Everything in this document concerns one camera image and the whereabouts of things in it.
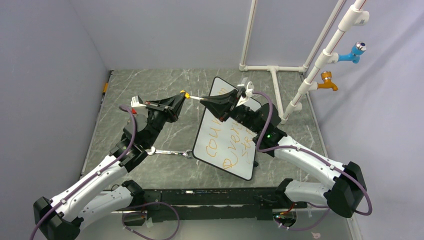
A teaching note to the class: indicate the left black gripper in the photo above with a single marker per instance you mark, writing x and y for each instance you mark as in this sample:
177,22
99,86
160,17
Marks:
163,106

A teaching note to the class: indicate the yellow marker pen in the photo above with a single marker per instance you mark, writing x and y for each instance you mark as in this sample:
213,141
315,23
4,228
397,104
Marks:
196,98

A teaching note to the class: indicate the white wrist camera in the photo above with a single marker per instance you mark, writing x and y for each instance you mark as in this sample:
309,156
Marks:
245,88
138,107

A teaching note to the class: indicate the silver wrench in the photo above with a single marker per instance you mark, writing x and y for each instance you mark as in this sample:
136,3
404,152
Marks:
170,153

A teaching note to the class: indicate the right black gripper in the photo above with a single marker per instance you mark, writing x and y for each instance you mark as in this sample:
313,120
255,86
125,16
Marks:
223,106

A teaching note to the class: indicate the white pvc pipe frame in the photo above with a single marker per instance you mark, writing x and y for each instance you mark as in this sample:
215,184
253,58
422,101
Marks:
297,36

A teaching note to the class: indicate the orange tap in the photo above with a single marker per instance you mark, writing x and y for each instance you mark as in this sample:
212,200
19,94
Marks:
327,83

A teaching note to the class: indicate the yellow marker cap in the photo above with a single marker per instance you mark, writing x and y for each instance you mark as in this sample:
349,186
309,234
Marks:
185,94

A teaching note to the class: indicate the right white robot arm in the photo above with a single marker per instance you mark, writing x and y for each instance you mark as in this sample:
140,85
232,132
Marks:
339,187

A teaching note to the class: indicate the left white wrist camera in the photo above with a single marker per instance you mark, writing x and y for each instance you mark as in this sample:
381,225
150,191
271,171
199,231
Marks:
138,107

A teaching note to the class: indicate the blue tap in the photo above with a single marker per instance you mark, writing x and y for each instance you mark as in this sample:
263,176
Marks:
355,54

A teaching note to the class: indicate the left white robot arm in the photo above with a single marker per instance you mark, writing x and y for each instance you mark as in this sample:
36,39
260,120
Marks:
65,215

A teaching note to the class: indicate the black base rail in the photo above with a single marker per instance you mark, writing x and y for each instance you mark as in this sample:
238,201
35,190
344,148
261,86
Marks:
260,203

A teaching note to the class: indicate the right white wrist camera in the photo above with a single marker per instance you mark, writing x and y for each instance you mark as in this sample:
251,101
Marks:
245,88

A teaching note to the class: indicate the black-framed whiteboard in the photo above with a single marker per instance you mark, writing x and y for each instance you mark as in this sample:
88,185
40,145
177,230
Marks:
227,146

